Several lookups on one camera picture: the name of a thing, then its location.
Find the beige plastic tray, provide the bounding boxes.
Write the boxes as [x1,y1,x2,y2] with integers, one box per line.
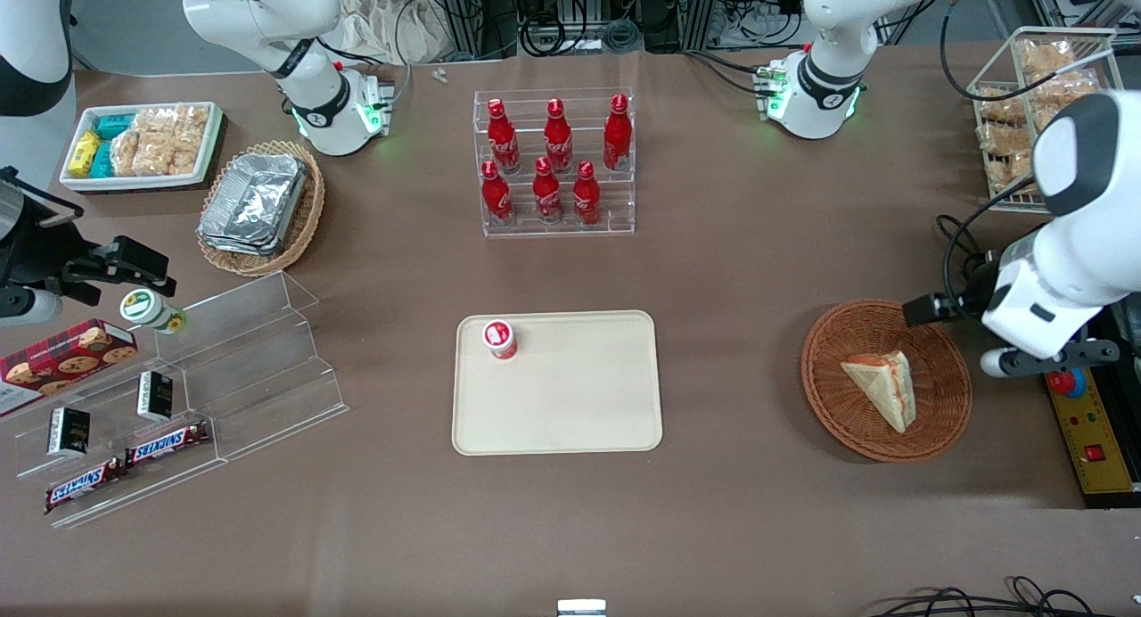
[452,310,663,457]

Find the yellow emergency stop control box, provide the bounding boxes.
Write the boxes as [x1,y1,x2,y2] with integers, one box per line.
[1043,358,1141,509]

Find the aluminium foil tray stack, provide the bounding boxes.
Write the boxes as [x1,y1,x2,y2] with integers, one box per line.
[198,152,309,257]

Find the red tartan cookie box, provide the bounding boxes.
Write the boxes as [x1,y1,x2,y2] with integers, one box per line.
[0,319,139,419]

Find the clear acrylic bottle rack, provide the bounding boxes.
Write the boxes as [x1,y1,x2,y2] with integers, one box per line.
[472,86,636,238]

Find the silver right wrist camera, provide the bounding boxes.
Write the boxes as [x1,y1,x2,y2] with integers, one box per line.
[0,287,64,325]

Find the small black chocolate box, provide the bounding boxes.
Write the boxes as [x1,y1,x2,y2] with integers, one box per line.
[47,407,91,458]
[136,371,175,422]

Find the white cloth bag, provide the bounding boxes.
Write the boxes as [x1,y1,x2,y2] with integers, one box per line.
[339,0,452,65]

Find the aluminium frame profile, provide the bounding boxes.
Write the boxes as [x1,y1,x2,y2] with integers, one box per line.
[434,0,520,62]

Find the red lidded cup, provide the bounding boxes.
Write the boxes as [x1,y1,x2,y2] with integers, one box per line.
[482,319,519,360]

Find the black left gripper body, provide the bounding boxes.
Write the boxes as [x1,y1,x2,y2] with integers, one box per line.
[954,257,1006,326]

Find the fried snack bag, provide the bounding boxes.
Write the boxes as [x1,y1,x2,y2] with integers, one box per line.
[1019,39,1077,76]
[978,122,1039,195]
[976,84,1026,124]
[1025,70,1100,111]

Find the black base cables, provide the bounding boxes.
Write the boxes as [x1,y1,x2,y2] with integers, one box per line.
[685,49,778,97]

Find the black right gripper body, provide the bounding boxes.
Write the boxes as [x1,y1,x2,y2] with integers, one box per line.
[0,167,87,290]

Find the clear acrylic stepped shelf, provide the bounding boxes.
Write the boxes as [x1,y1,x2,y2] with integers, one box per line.
[0,271,350,531]

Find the triangular sandwich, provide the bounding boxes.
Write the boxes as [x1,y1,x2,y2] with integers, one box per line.
[841,350,917,434]

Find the snickers bar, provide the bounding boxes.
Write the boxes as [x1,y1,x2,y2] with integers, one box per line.
[125,421,211,468]
[45,457,127,514]

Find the clear rice cracker bag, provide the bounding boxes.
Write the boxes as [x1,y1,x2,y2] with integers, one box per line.
[134,136,176,177]
[174,104,211,177]
[111,131,144,177]
[134,107,181,138]

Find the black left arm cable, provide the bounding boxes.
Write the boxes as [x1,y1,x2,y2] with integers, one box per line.
[939,0,1117,325]

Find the red cola bottle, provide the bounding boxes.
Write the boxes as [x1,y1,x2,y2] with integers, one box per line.
[603,94,633,172]
[572,160,601,226]
[544,98,574,174]
[487,98,521,175]
[481,160,515,227]
[533,157,563,225]

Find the white rectangular snack tray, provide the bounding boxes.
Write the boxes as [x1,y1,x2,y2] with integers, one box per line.
[59,102,225,193]

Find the black coiled cable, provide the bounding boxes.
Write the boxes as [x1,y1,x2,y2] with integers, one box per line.
[520,11,568,58]

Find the tan oval wicker basket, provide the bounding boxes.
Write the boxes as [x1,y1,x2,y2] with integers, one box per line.
[196,140,326,277]

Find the brown round wicker basket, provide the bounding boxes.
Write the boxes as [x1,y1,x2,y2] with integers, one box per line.
[800,299,973,464]

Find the black floor cables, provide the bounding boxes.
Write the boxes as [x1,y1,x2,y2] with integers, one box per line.
[866,576,1141,617]

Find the green lidded cup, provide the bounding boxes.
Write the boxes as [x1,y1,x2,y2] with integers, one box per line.
[120,289,188,335]

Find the yellow snack pack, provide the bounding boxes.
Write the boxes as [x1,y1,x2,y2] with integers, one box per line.
[69,131,102,178]

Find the white wire basket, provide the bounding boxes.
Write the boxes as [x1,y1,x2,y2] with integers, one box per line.
[967,27,1122,214]

